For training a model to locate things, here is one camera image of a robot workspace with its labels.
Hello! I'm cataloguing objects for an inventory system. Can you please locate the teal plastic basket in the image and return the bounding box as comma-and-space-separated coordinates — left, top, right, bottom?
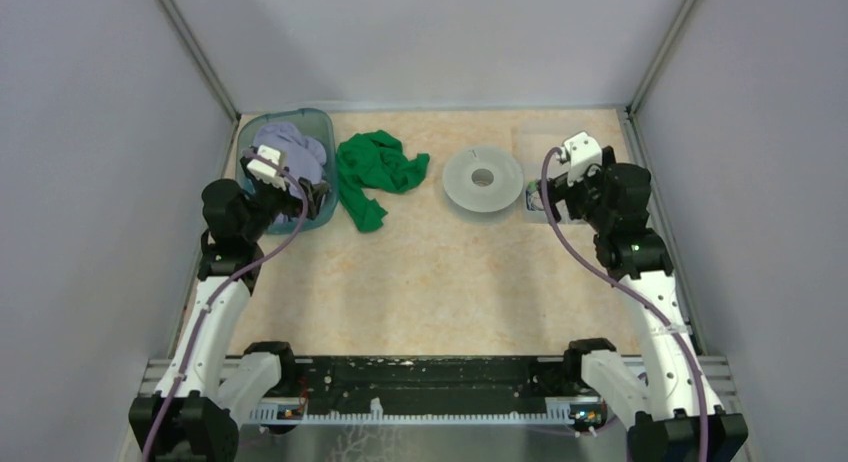
237, 108, 339, 231

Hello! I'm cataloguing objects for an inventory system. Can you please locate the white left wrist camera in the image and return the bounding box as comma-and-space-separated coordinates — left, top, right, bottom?
241, 145, 289, 192

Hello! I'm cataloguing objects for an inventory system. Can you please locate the clear plastic box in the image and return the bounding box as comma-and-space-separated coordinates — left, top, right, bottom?
513, 127, 573, 224

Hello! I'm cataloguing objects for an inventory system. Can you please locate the lavender cloth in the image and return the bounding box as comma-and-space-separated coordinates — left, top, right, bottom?
252, 122, 327, 189

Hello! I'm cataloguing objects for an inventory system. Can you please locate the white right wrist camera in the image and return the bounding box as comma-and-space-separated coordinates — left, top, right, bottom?
558, 131, 603, 187

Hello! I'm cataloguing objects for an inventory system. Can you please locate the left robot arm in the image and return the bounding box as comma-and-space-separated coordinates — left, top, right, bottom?
129, 152, 317, 461

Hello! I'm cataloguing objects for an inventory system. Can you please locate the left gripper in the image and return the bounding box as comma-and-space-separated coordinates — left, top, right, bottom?
241, 166, 326, 241

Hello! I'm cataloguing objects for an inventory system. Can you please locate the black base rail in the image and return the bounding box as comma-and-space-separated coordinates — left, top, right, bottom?
247, 356, 616, 432

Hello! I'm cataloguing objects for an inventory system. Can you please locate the white filament spool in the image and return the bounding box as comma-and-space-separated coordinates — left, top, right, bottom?
442, 145, 524, 214

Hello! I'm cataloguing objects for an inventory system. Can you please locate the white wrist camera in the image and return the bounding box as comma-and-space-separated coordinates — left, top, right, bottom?
241, 145, 289, 192
558, 131, 603, 187

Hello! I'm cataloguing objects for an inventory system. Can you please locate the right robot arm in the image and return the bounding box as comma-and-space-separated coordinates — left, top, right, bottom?
538, 133, 748, 461

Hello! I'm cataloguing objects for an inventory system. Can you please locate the green cloth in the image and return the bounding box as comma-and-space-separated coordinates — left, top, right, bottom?
336, 130, 431, 233

